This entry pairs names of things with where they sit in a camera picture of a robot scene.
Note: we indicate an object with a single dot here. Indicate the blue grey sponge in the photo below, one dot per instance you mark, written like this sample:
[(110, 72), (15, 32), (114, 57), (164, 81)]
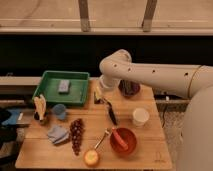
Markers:
[(64, 86)]

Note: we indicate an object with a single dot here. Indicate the blue object at left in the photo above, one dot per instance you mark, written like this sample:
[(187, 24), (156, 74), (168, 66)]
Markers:
[(13, 116)]

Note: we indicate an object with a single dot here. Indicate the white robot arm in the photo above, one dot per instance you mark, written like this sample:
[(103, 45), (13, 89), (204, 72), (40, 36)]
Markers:
[(194, 82)]

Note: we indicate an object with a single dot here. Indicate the red bowl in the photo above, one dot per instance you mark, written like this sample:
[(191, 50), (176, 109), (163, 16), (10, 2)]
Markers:
[(129, 137)]

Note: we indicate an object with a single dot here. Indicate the banana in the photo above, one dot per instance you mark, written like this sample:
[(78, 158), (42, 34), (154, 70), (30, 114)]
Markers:
[(40, 104)]

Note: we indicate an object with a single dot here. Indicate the orange carrot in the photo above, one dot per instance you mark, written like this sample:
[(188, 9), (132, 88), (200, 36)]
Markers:
[(120, 143)]

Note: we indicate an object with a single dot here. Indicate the green plastic tray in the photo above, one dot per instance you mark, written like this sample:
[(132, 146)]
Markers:
[(48, 87)]

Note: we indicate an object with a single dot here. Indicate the dark grape bunch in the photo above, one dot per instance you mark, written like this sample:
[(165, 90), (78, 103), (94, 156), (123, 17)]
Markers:
[(76, 130)]

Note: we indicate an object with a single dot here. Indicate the white paper cup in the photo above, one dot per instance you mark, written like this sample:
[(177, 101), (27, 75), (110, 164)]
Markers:
[(140, 116)]

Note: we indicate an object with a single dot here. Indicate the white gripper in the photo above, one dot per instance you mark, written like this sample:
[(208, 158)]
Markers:
[(107, 84)]

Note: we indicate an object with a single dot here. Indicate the metal spoon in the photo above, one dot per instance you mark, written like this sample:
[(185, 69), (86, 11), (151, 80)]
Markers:
[(106, 133)]

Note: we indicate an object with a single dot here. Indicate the blue folded cloth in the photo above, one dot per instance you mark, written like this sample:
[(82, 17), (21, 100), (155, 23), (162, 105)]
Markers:
[(57, 134)]

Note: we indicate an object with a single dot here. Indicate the yellow apple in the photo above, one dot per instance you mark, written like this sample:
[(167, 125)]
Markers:
[(91, 157)]

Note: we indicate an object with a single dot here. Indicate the black handled knife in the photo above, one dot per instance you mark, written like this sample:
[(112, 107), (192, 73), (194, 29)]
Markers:
[(110, 111)]

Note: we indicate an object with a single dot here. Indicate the small blue cup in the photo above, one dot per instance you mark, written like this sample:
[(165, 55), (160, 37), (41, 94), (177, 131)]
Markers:
[(59, 110)]

